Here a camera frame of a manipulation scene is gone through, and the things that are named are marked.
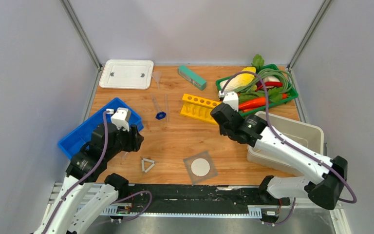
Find napa cabbage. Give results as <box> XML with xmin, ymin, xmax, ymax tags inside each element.
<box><xmin>220</xmin><ymin>67</ymin><xmax>256</xmax><ymax>92</ymax></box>

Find wire gauze with white disc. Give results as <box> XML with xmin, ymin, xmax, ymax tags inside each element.
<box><xmin>183</xmin><ymin>151</ymin><xmax>218</xmax><ymax>185</ymax></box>

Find red chili pepper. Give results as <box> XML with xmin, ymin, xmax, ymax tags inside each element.
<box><xmin>255</xmin><ymin>81</ymin><xmax>283</xmax><ymax>91</ymax></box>

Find tube with blue cap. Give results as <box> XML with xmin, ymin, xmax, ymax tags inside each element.
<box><xmin>151</xmin><ymin>94</ymin><xmax>167</xmax><ymax>120</ymax></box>

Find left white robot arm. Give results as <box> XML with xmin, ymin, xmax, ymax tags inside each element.
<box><xmin>35</xmin><ymin>122</ymin><xmax>144</xmax><ymax>234</ymax></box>

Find green long beans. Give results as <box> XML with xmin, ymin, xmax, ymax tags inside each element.
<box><xmin>223</xmin><ymin>69</ymin><xmax>293</xmax><ymax>94</ymax></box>

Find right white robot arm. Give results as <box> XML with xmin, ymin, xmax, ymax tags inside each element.
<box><xmin>210</xmin><ymin>103</ymin><xmax>351</xmax><ymax>210</ymax></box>

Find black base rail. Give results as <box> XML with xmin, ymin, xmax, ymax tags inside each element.
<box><xmin>118</xmin><ymin>184</ymin><xmax>291</xmax><ymax>215</ymax></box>

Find green vegetable tray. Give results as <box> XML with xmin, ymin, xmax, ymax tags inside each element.
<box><xmin>215</xmin><ymin>64</ymin><xmax>299</xmax><ymax>117</ymax></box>

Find clear glass funnel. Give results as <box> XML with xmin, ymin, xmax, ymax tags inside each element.
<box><xmin>151</xmin><ymin>71</ymin><xmax>162</xmax><ymax>89</ymax></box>

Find yellow test tube rack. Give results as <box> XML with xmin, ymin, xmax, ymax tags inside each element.
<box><xmin>180</xmin><ymin>94</ymin><xmax>221</xmax><ymax>125</ymax></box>

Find orange carrot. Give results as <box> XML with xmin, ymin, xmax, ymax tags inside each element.
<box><xmin>239</xmin><ymin>97</ymin><xmax>266</xmax><ymax>110</ymax></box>

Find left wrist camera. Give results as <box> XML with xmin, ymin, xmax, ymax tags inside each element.
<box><xmin>106</xmin><ymin>108</ymin><xmax>131</xmax><ymax>132</ymax></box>

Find beige plastic tub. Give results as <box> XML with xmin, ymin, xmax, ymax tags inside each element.
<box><xmin>247</xmin><ymin>114</ymin><xmax>324</xmax><ymax>176</ymax></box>

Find white tray lid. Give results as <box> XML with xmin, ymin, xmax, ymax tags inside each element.
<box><xmin>99</xmin><ymin>59</ymin><xmax>154</xmax><ymax>90</ymax></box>

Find green leafy vegetable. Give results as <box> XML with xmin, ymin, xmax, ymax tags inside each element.
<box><xmin>251</xmin><ymin>54</ymin><xmax>265</xmax><ymax>71</ymax></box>

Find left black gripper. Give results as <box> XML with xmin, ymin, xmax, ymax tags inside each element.
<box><xmin>105</xmin><ymin>122</ymin><xmax>145</xmax><ymax>159</ymax></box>

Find blue plastic bin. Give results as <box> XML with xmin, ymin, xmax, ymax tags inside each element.
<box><xmin>58</xmin><ymin>97</ymin><xmax>144</xmax><ymax>159</ymax></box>

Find white clay triangle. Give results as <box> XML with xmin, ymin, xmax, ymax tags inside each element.
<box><xmin>141</xmin><ymin>158</ymin><xmax>155</xmax><ymax>173</ymax></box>

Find teal rectangular box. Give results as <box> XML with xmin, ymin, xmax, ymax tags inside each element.
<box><xmin>177</xmin><ymin>65</ymin><xmax>207</xmax><ymax>91</ymax></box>

